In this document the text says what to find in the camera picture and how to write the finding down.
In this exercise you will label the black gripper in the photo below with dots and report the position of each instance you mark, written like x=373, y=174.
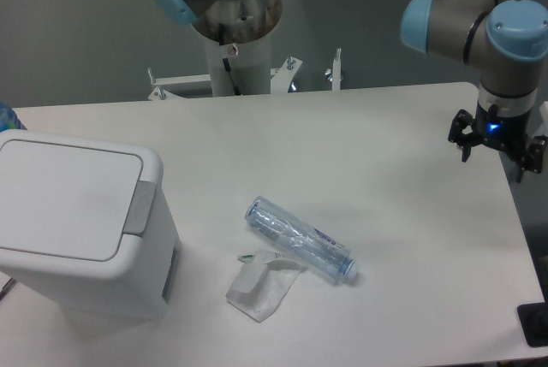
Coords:
x=501, y=124

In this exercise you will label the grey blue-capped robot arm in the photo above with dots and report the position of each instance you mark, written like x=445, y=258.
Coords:
x=506, y=40

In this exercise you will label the white plastic trash can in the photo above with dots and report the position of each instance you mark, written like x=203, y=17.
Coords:
x=85, y=223

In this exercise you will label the black clamp at table edge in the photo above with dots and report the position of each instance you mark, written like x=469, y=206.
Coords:
x=533, y=318

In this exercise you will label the clear crushed plastic bottle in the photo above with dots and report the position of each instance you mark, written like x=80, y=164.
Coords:
x=302, y=241

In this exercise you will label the white torn paper wrapper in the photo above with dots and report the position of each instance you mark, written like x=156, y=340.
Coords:
x=264, y=280

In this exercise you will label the blue patterned object at edge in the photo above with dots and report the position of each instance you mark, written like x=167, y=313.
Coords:
x=9, y=119

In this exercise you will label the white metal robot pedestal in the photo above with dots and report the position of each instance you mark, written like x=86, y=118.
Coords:
x=237, y=38

